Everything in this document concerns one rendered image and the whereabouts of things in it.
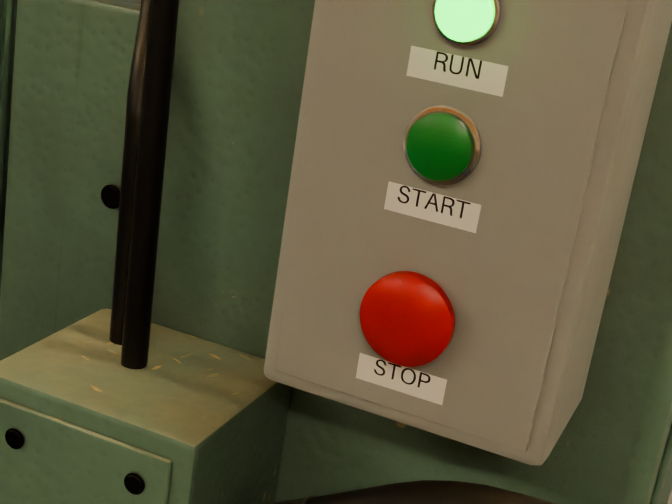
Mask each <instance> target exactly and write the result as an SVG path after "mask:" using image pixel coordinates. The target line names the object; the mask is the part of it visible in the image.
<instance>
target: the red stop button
mask: <svg viewBox="0 0 672 504"><path fill-rule="evenodd" d="M360 323H361V328H362V331H363V334H364V336H365V338H366V340H367V342H368V343H369V344H370V346H371V347H372V349H373V350H374V351H375V352H376V353H377V354H379V355H380V356H381V357H382V358H384V359H386V360H387V361H389V362H391V363H394V364H396V365H400V366H405V367H416V366H421V365H425V364H427V363H429V362H432V361H433V360H434V359H436V358H437V357H438V356H439V355H440V354H441V353H442V352H443V351H444V350H445V349H446V348H447V346H448V345H449V343H450V341H451V339H452V337H453V333H454V328H455V316H454V311H453V307H452V305H451V302H450V300H449V298H448V296H447V295H446V293H445V292H444V291H443V289H442V288H441V287H440V286H439V285H438V284H437V283H436V282H434V281H433V280H432V279H430V278H428V277H426V276H425V275H422V274H419V273H417V272H412V271H397V272H393V273H390V274H387V275H385V276H383V277H382V278H380V279H379V280H378V281H376V282H375V283H374V284H373V285H372V286H371V287H370V288H369V289H368V290H367V292H366V293H365V295H364V297H363V300H362V303H361V307H360Z"/></svg>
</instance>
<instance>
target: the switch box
mask: <svg viewBox="0 0 672 504"><path fill-rule="evenodd" d="M433 2H434V0H315V5H314V13H313V20H312V27H311V34H310V41H309V48H308V56H307V63H306V70H305V77H304V84H303V91H302V99H301V106H300V113H299V120H298V127H297V135H296V142H295V149H294V156H293V163H292V170H291V178H290V185H289V192H288V199H287V206H286V214H285V221H284V228H283V235H282V242H281V249H280V257H279V264H278V271H277V278H276V285H275V292H274V300H273V307H272V314H271V321H270V328H269V336H268V343H267V350H266V357H265V364H264V374H265V376H266V377H267V378H269V379H270V380H273V381H276V382H279V383H282V384H285V385H288V386H291V387H294V388H297V389H300V390H303V391H306V392H309V393H312V394H315V395H318V396H321V397H324V398H328V399H331V400H334V401H337V402H340V403H343V404H346V405H349V406H352V407H355V408H358V409H361V410H364V411H367V412H370V413H373V414H376V415H379V416H382V417H385V418H389V419H392V420H395V421H398V422H401V423H404V424H407V425H410V426H413V427H416V428H419V429H422V430H425V431H428V432H431V433H434V434H437V435H440V436H443V437H446V438H450V439H453V440H456V441H459V442H462V443H465V444H468V445H471V446H474V447H477V448H480V449H483V450H486V451H489V452H492V453H495V454H498V455H501V456H504V457H507V458H510V459H514V460H517V461H520V462H523V463H526V464H529V465H542V464H543V463H544V461H545V460H546V459H547V458H548V456H549V454H550V453H551V451H552V449H553V447H554V446H555V444H556V442H557V441H558V439H559V437H560V435H561V434H562V432H563V430H564V429H565V427H566V425H567V423H568V422H569V420H570V418H571V417H572V415H573V413H574V411H575V410H576V408H577V406H578V405H579V403H580V401H581V399H582V396H583V392H584V388H585V384H586V379H587V375H588V371H589V367H590V363H591V358H592V354H593V350H594V346H595V342H596V337H597V333H598V329H599V325H600V321H601V316H602V312H603V308H604V304H605V300H606V295H607V291H608V287H609V283H610V279H611V274H612V270H613V266H614V262H615V258H616V253H617V249H618V245H619V241H620V237H621V232H622V228H623V224H624V220H625V216H626V211H627V207H628V203H629V199H630V195H631V190H632V186H633V182H634V178H635V174H636V170H637V165H638V161H639V157H640V153H641V149H642V144H643V140H644V136H645V132H646V128H647V123H648V119H649V115H650V111H651V107H652V102H653V98H654V94H655V90H656V86H657V81H658V77H659V73H660V69H661V65H662V60H663V56H664V52H665V48H666V44H667V39H668V35H669V31H670V27H671V23H672V0H500V3H501V18H500V21H499V25H498V27H497V29H496V30H495V32H494V33H493V34H492V36H491V37H489V38H488V39H487V40H486V41H484V42H482V43H480V44H477V45H474V46H469V47H463V46H457V45H454V44H452V43H450V42H448V41H447V40H446V39H444V38H443V37H442V36H441V34H440V33H439V32H438V30H437V28H436V26H435V24H434V21H433V15H432V8H433ZM411 46H416V47H421V48H425V49H430V50H435V51H439V52H444V53H449V54H454V55H458V56H463V57H468V58H472V59H477V60H482V61H486V62H491V63H496V64H500V65H505V66H509V67H508V72H507V77H506V82H505V87H504V92H503V97H501V96H496V95H492V94H487V93H483V92H478V91H474V90H469V89H465V88H460V87H456V86H451V85H447V84H442V83H438V82H433V81H429V80H424V79H420V78H415V77H411V76H406V75H407V69H408V63H409V57H410V51H411ZM437 105H447V106H452V107H455V108H458V109H459V110H461V111H463V112H464V113H466V114H467V115H468V116H469V117H470V118H471V119H472V120H473V122H474V123H475V124H476V126H477V128H478V130H479V133H480V136H481V142H482V151H481V157H480V160H479V163H478V165H477V166H476V168H475V170H474V171H473V172H472V173H471V174H470V175H469V176H468V177H467V178H465V179H464V180H462V181H460V182H458V183H456V184H453V185H448V186H439V185H434V184H431V183H428V182H426V181H424V180H423V179H421V178H420V177H418V176H417V175H416V174H415V173H414V172H413V170H412V169H411V168H410V166H409V164H408V163H407V161H406V158H405V155H404V149H403V138H404V134H405V130H406V128H407V126H408V124H409V122H410V121H411V120H412V118H413V117H414V116H415V115H417V114H418V113H419V112H421V111H422V110H424V109H426V108H429V107H432V106H437ZM389 181H390V182H394V183H398V184H401V185H405V186H409V187H413V188H417V189H421V190H425V191H429V192H433V193H437V194H441V195H444V196H448V197H452V198H456V199H460V200H464V201H468V202H472V203H476V204H480V205H481V210H480V215H479V220H478V225H477V230H476V233H473V232H469V231H465V230H461V229H458V228H454V227H450V226H446V225H443V224H439V223H435V222H431V221H427V220H424V219H420V218H416V217H412V216H409V215H405V214H401V213H397V212H394V211H390V210H386V209H384V206H385V200H386V194H387V188H388V182H389ZM397 271H412V272H417V273H419V274H422V275H425V276H426V277H428V278H430V279H432V280H433V281H434V282H436V283H437V284H438V285H439V286H440V287H441V288H442V289H443V291H444V292H445V293H446V295H447V296H448V298H449V300H450V302H451V305H452V307H453V311H454V316H455V328H454V333H453V337H452V339H451V341H450V343H449V345H448V346H447V348H446V349H445V350H444V351H443V352H442V353H441V354H440V355H439V356H438V357H437V358H436V359H434V360H433V361H432V362H429V363H427V364H425V365H421V366H416V367H408V368H411V369H414V370H417V371H420V372H424V373H427V374H430V375H433V376H437V377H440V378H443V379H446V380H447V383H446V388H445V394H444V399H443V404H442V405H439V404H436V403H433V402H430V401H427V400H424V399H421V398H418V397H414V396H411V395H408V394H405V393H402V392H399V391H396V390H392V389H389V388H386V387H383V386H380V385H377V384H374V383H370V382H367V381H364V380H361V379H358V378H356V373H357V367H358V361H359V355H360V353H363V354H366V355H369V356H372V357H375V358H379V359H382V360H385V361H387V360H386V359H384V358H382V357H381V356H380V355H379V354H377V353H376V352H375V351H374V350H373V349H372V347H371V346H370V344H369V343H368V342H367V340H366V338H365V336H364V334H363V331H362V328H361V323H360V307H361V303H362V300H363V297H364V295H365V293H366V292H367V290H368V289H369V288H370V287H371V286H372V285H373V284H374V283H375V282H376V281H378V280H379V279H380V278H382V277H383V276H385V275H387V274H390V273H393V272H397Z"/></svg>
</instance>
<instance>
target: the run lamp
mask: <svg viewBox="0 0 672 504"><path fill-rule="evenodd" d="M432 15H433V21H434V24H435V26H436V28H437V30H438V32H439V33H440V34H441V36H442V37H443V38H444V39H446V40H447V41H448V42H450V43H452V44H454V45H457V46H463V47H469V46H474V45H477V44H480V43H482V42H484V41H486V40H487V39H488V38H489V37H491V36H492V34H493V33H494V32H495V30H496V29H497V27H498V25H499V21H500V18H501V3H500V0H434V2H433V8H432Z"/></svg>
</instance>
